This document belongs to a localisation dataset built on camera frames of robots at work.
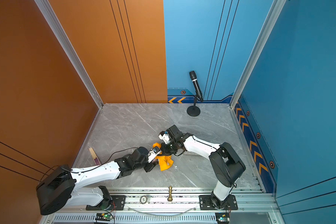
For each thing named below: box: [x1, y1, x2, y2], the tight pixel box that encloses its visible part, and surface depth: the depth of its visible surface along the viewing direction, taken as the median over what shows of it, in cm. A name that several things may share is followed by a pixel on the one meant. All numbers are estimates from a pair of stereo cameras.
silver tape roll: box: [139, 195, 148, 205], surface depth 71 cm
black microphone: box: [189, 70, 204, 103], surface depth 100 cm
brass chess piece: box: [167, 185, 174, 202], surface depth 77 cm
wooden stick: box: [88, 147, 101, 166], surface depth 91 cm
